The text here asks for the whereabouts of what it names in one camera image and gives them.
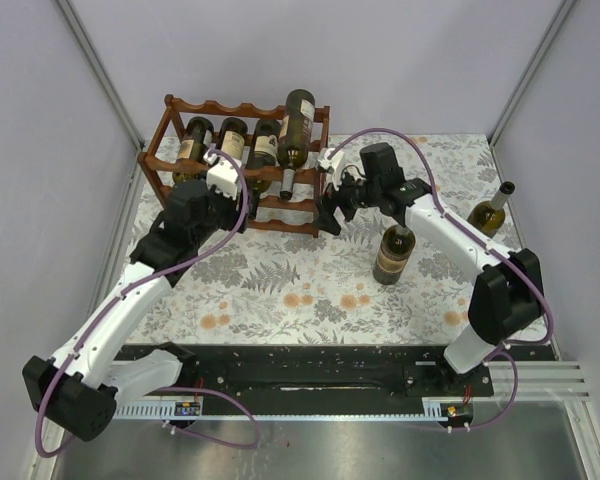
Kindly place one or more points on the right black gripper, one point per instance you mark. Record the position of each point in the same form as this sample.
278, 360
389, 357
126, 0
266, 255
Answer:
326, 205

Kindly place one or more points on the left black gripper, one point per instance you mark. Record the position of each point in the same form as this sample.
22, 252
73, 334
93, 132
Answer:
249, 198

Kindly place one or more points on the brown wooden wine rack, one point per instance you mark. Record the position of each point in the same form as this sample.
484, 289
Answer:
151, 164

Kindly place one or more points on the wine bottle brown label back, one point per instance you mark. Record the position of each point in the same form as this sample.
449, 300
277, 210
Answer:
295, 137

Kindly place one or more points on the wine bottle brown label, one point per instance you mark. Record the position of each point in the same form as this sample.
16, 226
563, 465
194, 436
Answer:
295, 137
395, 249

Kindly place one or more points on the wine bottle brown label front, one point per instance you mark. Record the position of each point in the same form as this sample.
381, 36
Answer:
395, 249

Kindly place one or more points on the green wine bottle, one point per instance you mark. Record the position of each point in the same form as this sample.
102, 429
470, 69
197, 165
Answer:
196, 140

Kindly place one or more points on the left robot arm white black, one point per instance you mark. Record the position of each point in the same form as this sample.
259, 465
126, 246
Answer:
79, 387

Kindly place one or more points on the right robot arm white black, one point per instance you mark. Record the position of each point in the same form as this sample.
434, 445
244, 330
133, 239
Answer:
507, 286

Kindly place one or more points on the floral patterned table mat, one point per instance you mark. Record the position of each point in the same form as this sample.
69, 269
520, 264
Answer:
267, 287

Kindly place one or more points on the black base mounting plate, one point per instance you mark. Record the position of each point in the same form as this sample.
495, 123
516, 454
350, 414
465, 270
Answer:
410, 370

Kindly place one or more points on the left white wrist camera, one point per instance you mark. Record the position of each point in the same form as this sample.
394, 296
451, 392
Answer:
222, 176

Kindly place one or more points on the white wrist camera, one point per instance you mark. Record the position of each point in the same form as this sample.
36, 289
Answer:
331, 161
222, 176

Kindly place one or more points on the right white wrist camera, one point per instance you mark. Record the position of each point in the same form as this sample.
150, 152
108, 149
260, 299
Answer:
331, 161

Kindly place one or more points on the white slotted cable duct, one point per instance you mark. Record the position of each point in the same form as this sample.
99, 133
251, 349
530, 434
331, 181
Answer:
211, 408

